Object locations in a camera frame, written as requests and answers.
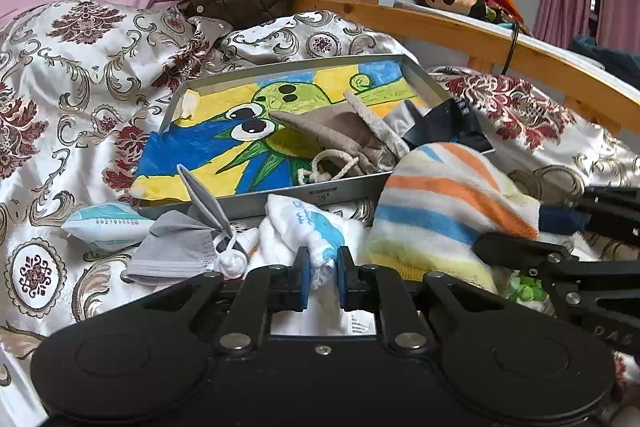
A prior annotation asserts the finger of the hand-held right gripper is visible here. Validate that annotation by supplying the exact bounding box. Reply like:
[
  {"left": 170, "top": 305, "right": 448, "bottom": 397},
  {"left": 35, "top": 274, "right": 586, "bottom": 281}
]
[
  {"left": 539, "top": 186, "right": 640, "bottom": 240},
  {"left": 472, "top": 233, "right": 640, "bottom": 289}
]

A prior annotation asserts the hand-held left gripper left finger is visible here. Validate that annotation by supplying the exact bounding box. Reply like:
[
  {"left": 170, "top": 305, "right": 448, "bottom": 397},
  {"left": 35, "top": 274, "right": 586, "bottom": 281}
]
[{"left": 142, "top": 247, "right": 311, "bottom": 355}]

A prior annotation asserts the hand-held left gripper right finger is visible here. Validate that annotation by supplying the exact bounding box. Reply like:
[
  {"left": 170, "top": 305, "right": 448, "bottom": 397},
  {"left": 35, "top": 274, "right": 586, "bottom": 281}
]
[{"left": 337, "top": 247, "right": 506, "bottom": 355}]

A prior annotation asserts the white cloth with label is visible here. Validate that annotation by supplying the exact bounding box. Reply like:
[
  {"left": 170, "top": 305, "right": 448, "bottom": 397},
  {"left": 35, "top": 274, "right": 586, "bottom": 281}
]
[{"left": 235, "top": 212, "right": 381, "bottom": 338}]

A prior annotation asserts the striped fluffy sock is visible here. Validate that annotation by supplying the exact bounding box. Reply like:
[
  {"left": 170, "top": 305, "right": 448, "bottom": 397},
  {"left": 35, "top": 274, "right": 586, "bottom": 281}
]
[{"left": 362, "top": 142, "right": 542, "bottom": 295}]

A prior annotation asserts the grey face mask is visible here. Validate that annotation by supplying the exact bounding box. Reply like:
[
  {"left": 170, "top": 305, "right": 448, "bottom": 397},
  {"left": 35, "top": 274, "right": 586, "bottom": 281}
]
[{"left": 125, "top": 164, "right": 249, "bottom": 286}]

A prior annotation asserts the black cloth with white print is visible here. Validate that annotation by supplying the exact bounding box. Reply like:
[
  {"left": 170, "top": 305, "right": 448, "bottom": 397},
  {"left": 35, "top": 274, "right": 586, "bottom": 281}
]
[{"left": 402, "top": 97, "right": 496, "bottom": 154}]

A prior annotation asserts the beige drawstring pouch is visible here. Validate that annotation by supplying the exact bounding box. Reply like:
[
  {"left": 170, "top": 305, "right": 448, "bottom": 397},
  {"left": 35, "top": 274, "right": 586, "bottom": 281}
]
[{"left": 275, "top": 91, "right": 413, "bottom": 186}]

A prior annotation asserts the metal tray with painted bottom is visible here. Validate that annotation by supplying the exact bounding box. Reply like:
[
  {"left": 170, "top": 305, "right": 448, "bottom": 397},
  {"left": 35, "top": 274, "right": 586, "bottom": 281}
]
[{"left": 132, "top": 54, "right": 496, "bottom": 220}]

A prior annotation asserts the light grey cloth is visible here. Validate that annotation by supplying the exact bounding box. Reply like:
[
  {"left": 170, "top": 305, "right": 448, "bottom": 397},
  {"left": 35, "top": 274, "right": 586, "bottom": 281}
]
[{"left": 382, "top": 101, "right": 431, "bottom": 146}]

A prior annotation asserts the light blue tissue packet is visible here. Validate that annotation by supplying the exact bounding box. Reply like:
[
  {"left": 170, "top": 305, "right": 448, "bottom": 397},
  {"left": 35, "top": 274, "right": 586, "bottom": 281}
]
[{"left": 60, "top": 202, "right": 156, "bottom": 254}]

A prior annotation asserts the green white patterned cloth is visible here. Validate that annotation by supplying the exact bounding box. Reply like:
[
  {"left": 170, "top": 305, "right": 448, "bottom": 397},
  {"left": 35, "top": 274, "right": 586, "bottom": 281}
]
[{"left": 502, "top": 272, "right": 553, "bottom": 310}]

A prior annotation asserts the dark teal cloth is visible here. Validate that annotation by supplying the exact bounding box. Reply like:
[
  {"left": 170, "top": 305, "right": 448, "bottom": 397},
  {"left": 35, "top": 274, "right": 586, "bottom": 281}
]
[{"left": 570, "top": 34, "right": 640, "bottom": 90}]

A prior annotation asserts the colourful patterned cloth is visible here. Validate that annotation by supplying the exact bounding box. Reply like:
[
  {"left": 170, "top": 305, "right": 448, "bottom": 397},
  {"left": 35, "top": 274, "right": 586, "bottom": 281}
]
[{"left": 480, "top": 0, "right": 533, "bottom": 35}]

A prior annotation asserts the floral satin blanket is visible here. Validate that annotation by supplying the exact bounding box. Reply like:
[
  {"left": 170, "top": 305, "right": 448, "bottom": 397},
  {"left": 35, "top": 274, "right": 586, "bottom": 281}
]
[{"left": 0, "top": 0, "right": 640, "bottom": 427}]

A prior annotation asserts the black cable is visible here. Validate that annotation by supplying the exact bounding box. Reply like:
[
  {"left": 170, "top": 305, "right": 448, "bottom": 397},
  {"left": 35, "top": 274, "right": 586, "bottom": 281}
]
[{"left": 500, "top": 22, "right": 522, "bottom": 75}]

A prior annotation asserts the wooden bed rail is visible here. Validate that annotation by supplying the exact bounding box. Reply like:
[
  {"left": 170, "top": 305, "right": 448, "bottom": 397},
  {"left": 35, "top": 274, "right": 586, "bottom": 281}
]
[{"left": 292, "top": 0, "right": 640, "bottom": 135}]

